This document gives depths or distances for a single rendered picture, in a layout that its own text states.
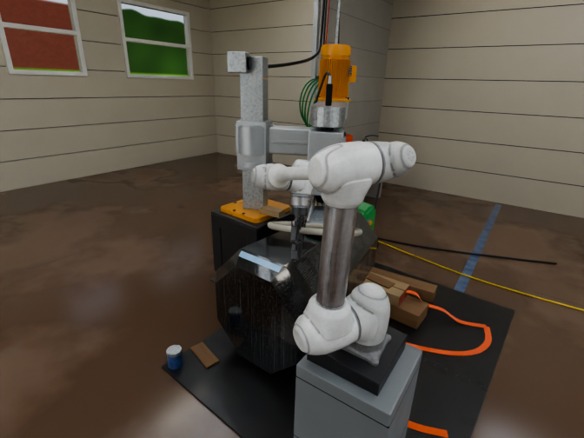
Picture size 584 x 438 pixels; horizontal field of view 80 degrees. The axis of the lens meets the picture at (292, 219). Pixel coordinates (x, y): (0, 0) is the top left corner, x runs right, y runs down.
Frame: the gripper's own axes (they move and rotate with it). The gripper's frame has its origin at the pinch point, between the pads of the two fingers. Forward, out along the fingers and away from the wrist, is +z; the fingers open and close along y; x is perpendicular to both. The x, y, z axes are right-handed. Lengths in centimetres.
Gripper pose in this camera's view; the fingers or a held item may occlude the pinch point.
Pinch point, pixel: (296, 250)
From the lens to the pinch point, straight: 160.9
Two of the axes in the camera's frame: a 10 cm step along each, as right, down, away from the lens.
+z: -0.7, 10.0, 0.5
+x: -9.2, -0.9, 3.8
